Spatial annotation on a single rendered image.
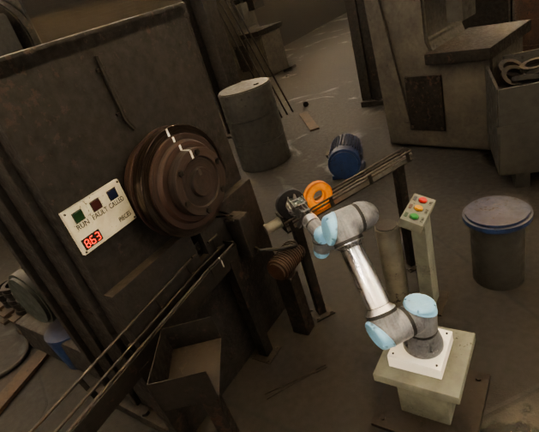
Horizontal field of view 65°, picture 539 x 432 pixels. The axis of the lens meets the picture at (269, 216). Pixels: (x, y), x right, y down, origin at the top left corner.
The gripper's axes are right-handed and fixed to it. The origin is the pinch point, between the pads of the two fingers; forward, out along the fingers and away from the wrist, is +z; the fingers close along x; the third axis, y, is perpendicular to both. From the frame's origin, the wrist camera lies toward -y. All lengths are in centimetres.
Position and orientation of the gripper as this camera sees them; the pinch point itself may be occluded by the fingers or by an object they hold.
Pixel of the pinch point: (289, 200)
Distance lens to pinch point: 215.3
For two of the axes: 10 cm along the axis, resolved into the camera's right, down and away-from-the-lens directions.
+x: -8.9, 4.1, -2.1
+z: -4.3, -5.5, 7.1
